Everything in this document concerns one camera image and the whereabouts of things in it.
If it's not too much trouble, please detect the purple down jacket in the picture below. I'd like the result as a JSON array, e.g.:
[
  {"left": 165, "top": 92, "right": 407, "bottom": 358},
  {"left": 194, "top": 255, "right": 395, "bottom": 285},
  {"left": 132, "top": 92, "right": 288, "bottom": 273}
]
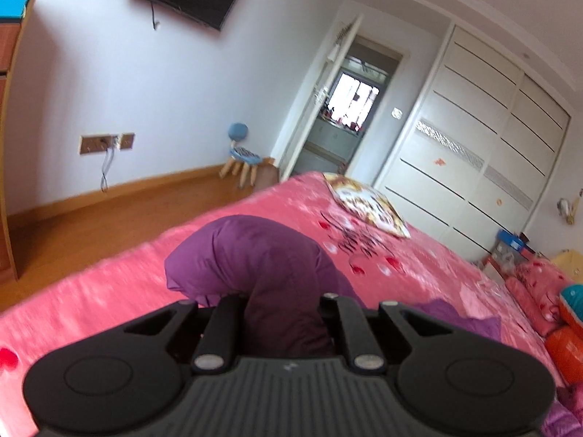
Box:
[{"left": 164, "top": 215, "right": 502, "bottom": 358}]

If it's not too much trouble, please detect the pink bed blanket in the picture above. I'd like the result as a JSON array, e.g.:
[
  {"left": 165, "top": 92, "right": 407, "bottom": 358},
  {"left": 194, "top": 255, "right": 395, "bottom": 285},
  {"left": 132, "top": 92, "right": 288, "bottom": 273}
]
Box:
[{"left": 0, "top": 170, "right": 583, "bottom": 437}]

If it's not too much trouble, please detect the white charger cable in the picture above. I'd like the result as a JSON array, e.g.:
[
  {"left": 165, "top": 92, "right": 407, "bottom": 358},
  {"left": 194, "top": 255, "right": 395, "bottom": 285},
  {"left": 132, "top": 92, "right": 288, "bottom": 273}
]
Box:
[{"left": 99, "top": 139, "right": 116, "bottom": 192}]

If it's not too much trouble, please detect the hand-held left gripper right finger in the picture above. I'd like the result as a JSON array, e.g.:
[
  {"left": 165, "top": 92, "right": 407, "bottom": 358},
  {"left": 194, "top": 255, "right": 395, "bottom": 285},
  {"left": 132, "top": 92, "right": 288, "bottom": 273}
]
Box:
[{"left": 319, "top": 294, "right": 456, "bottom": 373}]

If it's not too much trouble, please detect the wide wooden wall socket panel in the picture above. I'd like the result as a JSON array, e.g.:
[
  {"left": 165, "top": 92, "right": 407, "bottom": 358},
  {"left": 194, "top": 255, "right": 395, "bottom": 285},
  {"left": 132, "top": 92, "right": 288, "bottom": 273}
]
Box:
[{"left": 79, "top": 134, "right": 114, "bottom": 156}]

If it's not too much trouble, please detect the white room door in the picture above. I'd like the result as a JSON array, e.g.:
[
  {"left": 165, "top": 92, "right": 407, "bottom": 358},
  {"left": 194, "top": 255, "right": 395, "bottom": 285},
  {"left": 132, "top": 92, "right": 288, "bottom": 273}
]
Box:
[{"left": 273, "top": 11, "right": 365, "bottom": 183}]

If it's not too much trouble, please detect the orange and teal cushion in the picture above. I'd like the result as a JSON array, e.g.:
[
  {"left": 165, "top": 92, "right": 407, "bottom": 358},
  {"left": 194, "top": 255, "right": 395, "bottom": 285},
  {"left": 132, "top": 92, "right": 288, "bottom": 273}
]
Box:
[{"left": 544, "top": 284, "right": 583, "bottom": 387}]

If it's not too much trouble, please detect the pink printed pillow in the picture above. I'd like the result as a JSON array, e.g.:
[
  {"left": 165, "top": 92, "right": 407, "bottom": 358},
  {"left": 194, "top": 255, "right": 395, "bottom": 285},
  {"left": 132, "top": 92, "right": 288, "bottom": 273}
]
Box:
[{"left": 505, "top": 257, "right": 577, "bottom": 338}]

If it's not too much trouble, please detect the blue lidded box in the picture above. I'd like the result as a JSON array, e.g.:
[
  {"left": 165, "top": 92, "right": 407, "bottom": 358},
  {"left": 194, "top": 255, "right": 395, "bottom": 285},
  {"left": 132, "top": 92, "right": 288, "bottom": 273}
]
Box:
[{"left": 496, "top": 230, "right": 538, "bottom": 258}]

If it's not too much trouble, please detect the printed cushion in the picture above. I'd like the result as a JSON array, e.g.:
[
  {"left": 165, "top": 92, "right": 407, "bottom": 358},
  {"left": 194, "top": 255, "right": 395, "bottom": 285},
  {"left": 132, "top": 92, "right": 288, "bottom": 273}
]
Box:
[{"left": 323, "top": 172, "right": 411, "bottom": 239}]

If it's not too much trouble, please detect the yellow cloth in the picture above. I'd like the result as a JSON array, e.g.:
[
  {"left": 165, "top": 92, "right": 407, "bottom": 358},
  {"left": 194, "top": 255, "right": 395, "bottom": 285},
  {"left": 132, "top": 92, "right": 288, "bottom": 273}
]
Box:
[{"left": 551, "top": 249, "right": 583, "bottom": 284}]

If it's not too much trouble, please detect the white sliding wardrobe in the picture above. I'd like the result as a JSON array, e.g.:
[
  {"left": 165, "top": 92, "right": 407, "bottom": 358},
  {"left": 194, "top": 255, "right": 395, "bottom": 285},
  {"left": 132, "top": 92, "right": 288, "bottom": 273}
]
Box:
[{"left": 373, "top": 25, "right": 572, "bottom": 260}]

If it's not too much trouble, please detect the wooden cabinet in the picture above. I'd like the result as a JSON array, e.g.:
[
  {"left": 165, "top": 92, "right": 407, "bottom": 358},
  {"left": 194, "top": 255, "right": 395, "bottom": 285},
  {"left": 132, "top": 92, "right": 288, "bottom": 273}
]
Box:
[{"left": 0, "top": 0, "right": 45, "bottom": 282}]

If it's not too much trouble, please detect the small brown wooden box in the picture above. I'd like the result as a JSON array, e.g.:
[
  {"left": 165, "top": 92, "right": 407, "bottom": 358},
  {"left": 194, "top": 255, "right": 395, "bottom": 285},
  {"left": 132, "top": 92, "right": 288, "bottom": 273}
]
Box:
[{"left": 255, "top": 158, "right": 279, "bottom": 192}]

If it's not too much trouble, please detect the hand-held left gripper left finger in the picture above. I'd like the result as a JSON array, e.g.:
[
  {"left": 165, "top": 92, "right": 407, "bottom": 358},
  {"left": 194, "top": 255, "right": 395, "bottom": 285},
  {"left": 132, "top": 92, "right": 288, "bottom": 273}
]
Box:
[{"left": 124, "top": 294, "right": 247, "bottom": 373}]

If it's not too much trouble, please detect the bright window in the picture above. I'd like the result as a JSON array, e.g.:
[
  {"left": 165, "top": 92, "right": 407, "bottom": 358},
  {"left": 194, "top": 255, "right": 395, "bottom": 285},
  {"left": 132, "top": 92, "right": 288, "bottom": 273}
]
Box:
[{"left": 329, "top": 72, "right": 382, "bottom": 130}]

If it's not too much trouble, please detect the blue child chair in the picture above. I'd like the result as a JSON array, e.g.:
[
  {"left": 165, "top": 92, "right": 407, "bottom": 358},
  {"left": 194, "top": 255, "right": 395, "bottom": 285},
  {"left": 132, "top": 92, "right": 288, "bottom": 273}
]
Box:
[{"left": 219, "top": 123, "right": 264, "bottom": 188}]

